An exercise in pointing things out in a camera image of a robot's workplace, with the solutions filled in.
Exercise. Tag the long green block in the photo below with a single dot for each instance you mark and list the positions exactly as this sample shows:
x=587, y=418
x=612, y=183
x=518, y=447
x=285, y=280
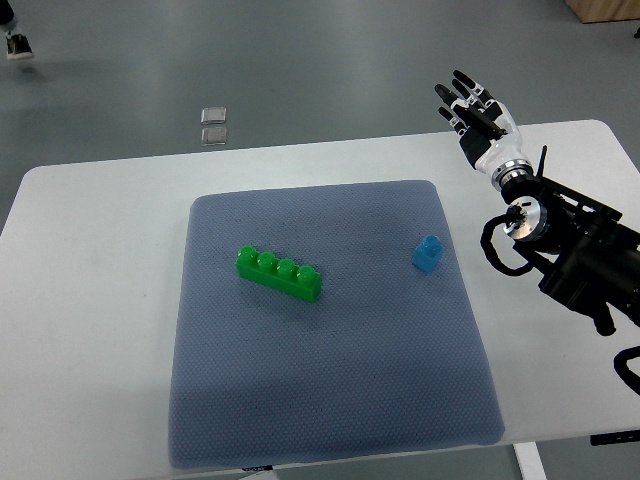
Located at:
x=282, y=275

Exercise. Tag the person's shoe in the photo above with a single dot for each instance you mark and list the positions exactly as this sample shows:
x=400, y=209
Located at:
x=18, y=48

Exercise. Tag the white table leg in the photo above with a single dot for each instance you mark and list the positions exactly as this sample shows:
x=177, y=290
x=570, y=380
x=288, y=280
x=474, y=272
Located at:
x=529, y=461

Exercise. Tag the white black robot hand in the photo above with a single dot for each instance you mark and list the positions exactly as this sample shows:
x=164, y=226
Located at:
x=488, y=134

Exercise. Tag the blue grey foam mat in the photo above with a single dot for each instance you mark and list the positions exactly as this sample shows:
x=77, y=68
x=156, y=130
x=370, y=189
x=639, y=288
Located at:
x=388, y=358

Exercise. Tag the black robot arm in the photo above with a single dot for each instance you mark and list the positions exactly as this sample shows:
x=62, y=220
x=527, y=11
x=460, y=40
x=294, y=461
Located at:
x=588, y=260

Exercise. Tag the wooden box corner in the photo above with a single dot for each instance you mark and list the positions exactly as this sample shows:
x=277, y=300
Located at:
x=600, y=11

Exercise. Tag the black table control panel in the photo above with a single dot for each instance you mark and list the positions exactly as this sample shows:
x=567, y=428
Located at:
x=615, y=438

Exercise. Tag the upper metal floor plate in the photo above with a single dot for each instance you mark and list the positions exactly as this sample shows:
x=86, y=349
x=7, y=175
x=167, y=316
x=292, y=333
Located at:
x=213, y=115

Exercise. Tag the small blue block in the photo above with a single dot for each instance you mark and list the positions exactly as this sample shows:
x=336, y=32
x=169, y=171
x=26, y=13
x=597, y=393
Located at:
x=428, y=253

